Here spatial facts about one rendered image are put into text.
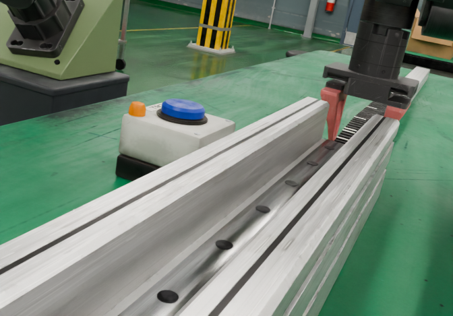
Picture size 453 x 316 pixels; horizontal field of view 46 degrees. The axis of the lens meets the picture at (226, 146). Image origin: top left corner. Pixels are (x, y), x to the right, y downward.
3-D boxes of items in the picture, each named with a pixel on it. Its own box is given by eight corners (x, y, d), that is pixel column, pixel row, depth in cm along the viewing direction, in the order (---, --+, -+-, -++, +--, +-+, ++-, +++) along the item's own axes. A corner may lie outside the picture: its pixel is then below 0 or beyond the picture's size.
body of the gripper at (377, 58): (410, 103, 58) (429, 35, 56) (319, 81, 62) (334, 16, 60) (415, 96, 64) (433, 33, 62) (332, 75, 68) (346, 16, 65)
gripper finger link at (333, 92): (365, 166, 62) (387, 86, 59) (306, 148, 64) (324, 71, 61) (375, 152, 68) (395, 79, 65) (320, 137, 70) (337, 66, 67)
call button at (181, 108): (172, 114, 53) (176, 94, 52) (209, 125, 51) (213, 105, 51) (151, 121, 49) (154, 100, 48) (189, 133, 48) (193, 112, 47)
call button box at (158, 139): (158, 155, 57) (166, 98, 55) (242, 183, 53) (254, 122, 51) (113, 175, 49) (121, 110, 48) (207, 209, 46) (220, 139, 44)
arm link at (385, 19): (373, -33, 62) (373, -35, 57) (434, -22, 61) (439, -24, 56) (358, 28, 64) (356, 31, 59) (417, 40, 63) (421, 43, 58)
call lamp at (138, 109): (134, 110, 49) (135, 98, 49) (148, 115, 49) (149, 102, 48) (125, 113, 48) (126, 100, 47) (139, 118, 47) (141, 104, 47)
